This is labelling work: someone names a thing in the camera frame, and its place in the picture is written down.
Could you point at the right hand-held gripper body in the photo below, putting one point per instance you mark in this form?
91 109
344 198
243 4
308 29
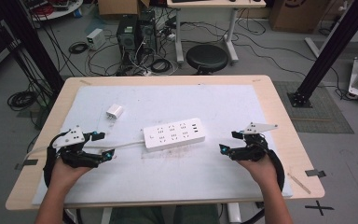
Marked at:
254 149

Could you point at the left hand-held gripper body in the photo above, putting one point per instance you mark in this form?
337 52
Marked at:
70 137

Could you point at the person's right hand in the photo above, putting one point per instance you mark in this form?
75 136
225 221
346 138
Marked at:
262 171

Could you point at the person's left hand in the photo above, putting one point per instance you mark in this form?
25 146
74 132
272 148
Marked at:
65 175

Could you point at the wooden table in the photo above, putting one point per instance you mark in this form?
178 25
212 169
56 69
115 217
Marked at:
279 149

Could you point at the white charger adapter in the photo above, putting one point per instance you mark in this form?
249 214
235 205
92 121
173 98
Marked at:
114 111

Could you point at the grey tape piece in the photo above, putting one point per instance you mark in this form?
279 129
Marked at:
26 163
315 173

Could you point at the white power strip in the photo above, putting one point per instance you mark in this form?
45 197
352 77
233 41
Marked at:
174 134

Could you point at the thin wooden stick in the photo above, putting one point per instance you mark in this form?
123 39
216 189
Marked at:
299 183

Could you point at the white foam mat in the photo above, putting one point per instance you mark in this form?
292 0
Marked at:
174 177

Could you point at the white table leg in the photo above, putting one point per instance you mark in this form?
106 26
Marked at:
106 216
233 213

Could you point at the person's left leg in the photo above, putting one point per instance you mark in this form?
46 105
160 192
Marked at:
136 215

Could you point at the person's leg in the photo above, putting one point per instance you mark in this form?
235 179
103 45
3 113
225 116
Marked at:
136 215
195 214

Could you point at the person's right leg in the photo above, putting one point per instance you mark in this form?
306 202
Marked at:
195 214

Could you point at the grey floor mat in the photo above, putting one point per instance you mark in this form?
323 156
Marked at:
323 115

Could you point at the black round stool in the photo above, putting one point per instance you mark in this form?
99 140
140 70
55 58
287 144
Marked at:
207 57

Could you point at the white power supply box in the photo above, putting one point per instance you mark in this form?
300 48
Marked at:
95 39

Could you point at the black computer tower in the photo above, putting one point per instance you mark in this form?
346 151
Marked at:
147 31
127 37

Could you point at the round white table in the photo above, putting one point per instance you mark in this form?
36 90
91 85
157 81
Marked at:
65 11

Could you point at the white desk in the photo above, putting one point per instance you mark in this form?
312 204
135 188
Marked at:
217 3

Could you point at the large cardboard box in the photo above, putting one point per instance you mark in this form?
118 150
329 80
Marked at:
298 15

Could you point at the black metal post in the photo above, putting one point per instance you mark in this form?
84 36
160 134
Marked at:
332 46
34 46

